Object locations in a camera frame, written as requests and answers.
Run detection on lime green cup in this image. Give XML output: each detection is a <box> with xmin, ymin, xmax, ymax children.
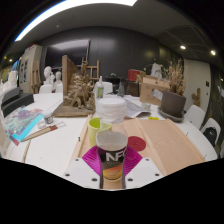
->
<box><xmin>87</xmin><ymin>116</ymin><xmax>113</xmax><ymax>148</ymax></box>

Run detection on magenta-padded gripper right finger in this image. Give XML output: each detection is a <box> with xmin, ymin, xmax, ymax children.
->
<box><xmin>121</xmin><ymin>146</ymin><xmax>165</xmax><ymax>190</ymax></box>

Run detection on white plaster bust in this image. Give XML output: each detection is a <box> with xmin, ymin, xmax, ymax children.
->
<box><xmin>54</xmin><ymin>70</ymin><xmax>64</xmax><ymax>88</ymax></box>
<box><xmin>43</xmin><ymin>65</ymin><xmax>56</xmax><ymax>86</ymax></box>

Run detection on printed newspaper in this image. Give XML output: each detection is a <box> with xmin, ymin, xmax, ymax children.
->
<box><xmin>123</xmin><ymin>94</ymin><xmax>153</xmax><ymax>119</ymax></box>

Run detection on large black wall screen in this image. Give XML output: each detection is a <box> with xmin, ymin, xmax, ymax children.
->
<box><xmin>44</xmin><ymin>39</ymin><xmax>91</xmax><ymax>71</ymax></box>

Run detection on brown cardboard box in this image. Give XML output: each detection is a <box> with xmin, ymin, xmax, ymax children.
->
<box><xmin>139</xmin><ymin>74</ymin><xmax>171</xmax><ymax>107</ymax></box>

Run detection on white display panel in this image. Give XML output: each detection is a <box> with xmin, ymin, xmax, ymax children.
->
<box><xmin>18</xmin><ymin>44</ymin><xmax>44</xmax><ymax>94</ymax></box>

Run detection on brown wooden root sculpture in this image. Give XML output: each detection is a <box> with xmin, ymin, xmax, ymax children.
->
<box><xmin>52</xmin><ymin>54</ymin><xmax>98</xmax><ymax>118</ymax></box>

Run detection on black backpack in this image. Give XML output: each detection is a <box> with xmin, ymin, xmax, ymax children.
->
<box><xmin>203</xmin><ymin>126</ymin><xmax>219</xmax><ymax>146</ymax></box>

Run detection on dried plant in grey pot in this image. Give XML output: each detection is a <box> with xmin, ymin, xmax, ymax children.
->
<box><xmin>159</xmin><ymin>59</ymin><xmax>188</xmax><ymax>118</ymax></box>

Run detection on long ceiling light strip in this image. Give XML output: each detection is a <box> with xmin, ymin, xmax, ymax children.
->
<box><xmin>13</xmin><ymin>0</ymin><xmax>138</xmax><ymax>43</ymax></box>

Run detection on colourful art print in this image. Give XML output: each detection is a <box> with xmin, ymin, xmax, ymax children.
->
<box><xmin>3</xmin><ymin>107</ymin><xmax>44</xmax><ymax>147</ymax></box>

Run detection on flat round red coaster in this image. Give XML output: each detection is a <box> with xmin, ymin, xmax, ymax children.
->
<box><xmin>127</xmin><ymin>135</ymin><xmax>147</xmax><ymax>152</ymax></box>

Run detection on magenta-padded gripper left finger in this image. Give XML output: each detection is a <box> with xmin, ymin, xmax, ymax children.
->
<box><xmin>62</xmin><ymin>145</ymin><xmax>104</xmax><ymax>190</ymax></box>

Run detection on grey round plant saucer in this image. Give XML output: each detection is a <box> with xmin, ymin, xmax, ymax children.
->
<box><xmin>157</xmin><ymin>106</ymin><xmax>186</xmax><ymax>123</ymax></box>

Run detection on red box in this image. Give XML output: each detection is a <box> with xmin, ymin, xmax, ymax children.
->
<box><xmin>127</xmin><ymin>68</ymin><xmax>143</xmax><ymax>83</ymax></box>

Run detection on wooden figure by wall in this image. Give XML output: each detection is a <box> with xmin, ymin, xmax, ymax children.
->
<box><xmin>191</xmin><ymin>87</ymin><xmax>202</xmax><ymax>108</ymax></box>

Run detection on clear spray bottle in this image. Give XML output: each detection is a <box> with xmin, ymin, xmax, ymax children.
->
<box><xmin>96</xmin><ymin>75</ymin><xmax>105</xmax><ymax>99</ymax></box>

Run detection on white plastic chair with backpack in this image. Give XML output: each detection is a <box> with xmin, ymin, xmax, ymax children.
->
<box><xmin>199</xmin><ymin>117</ymin><xmax>222</xmax><ymax>148</ymax></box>

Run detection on clear drink bottle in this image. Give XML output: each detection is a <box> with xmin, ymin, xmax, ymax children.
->
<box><xmin>94</xmin><ymin>97</ymin><xmax>129</xmax><ymax>183</ymax></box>

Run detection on white plastic chair with papers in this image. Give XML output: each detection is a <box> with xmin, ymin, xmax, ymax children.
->
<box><xmin>184</xmin><ymin>104</ymin><xmax>206</xmax><ymax>130</ymax></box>

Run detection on white chair behind table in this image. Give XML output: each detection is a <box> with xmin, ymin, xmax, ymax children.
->
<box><xmin>93</xmin><ymin>81</ymin><xmax>114</xmax><ymax>98</ymax></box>

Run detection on white plaster statue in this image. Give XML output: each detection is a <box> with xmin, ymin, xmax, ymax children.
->
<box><xmin>150</xmin><ymin>63</ymin><xmax>163</xmax><ymax>79</ymax></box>

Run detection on wooden easel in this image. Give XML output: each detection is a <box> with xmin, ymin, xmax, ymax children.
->
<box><xmin>80</xmin><ymin>57</ymin><xmax>101</xmax><ymax>83</ymax></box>

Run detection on small white cup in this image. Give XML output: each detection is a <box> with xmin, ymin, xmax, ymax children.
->
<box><xmin>140</xmin><ymin>102</ymin><xmax>152</xmax><ymax>112</ymax></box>

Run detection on small paint jar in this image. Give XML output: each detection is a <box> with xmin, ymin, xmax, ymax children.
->
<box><xmin>43</xmin><ymin>110</ymin><xmax>55</xmax><ymax>125</ymax></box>

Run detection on stacked black boxes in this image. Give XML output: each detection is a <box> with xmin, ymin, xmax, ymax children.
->
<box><xmin>0</xmin><ymin>87</ymin><xmax>35</xmax><ymax>118</ymax></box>

